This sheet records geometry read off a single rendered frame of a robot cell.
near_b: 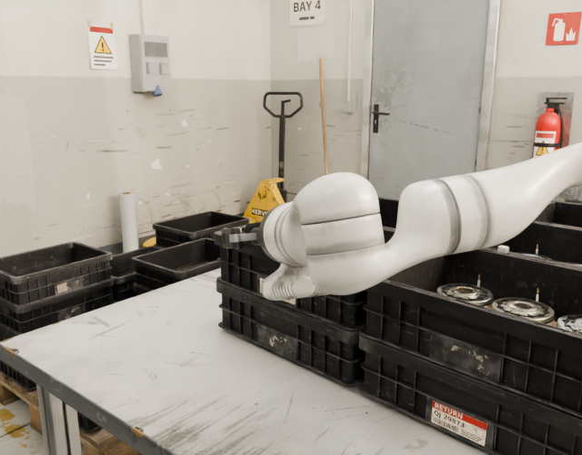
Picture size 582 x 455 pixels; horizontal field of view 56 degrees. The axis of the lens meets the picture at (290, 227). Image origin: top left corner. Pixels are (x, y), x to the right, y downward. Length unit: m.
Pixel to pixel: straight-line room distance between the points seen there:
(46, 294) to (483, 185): 1.91
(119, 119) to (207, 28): 1.15
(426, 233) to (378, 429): 0.53
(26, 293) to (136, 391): 1.18
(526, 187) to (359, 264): 0.17
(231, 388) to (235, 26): 4.32
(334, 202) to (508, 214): 0.15
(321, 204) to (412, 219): 0.08
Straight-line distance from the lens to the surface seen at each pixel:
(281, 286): 0.63
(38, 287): 2.21
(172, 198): 4.67
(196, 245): 2.44
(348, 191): 0.45
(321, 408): 1.00
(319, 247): 0.46
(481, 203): 0.50
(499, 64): 4.34
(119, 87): 4.33
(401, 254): 0.47
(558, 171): 0.56
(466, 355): 0.88
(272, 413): 0.99
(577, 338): 0.80
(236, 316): 1.23
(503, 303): 1.06
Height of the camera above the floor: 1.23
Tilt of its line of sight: 14 degrees down
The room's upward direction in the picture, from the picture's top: straight up
